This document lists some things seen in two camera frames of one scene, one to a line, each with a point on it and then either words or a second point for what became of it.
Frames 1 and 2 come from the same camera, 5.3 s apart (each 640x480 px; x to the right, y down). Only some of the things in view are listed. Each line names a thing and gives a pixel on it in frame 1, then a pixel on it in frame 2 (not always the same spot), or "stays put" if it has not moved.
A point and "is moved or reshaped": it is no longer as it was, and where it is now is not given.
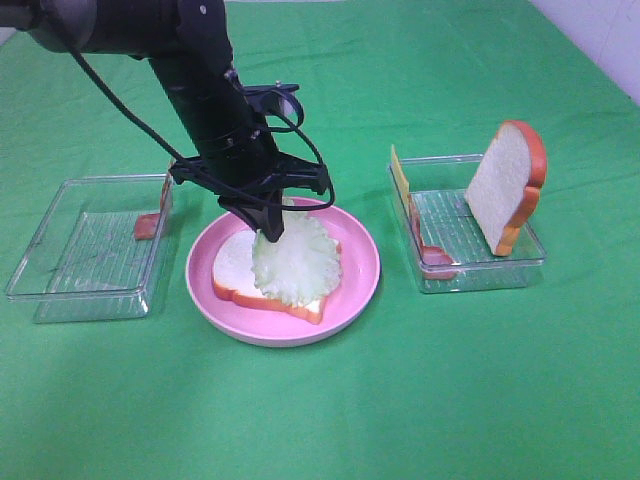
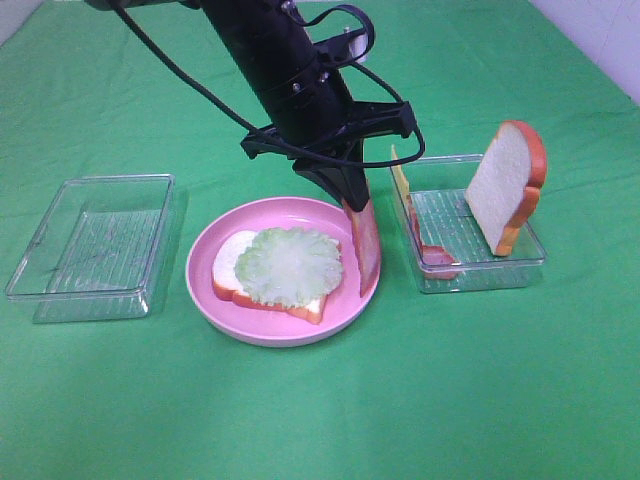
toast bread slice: [504, 189] stays put
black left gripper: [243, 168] → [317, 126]
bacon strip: [434, 262] stays put
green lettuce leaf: [302, 266] is moved or reshaped
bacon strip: [146, 225] → [368, 245]
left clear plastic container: [85, 263] stays put
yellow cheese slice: [400, 177] stays put
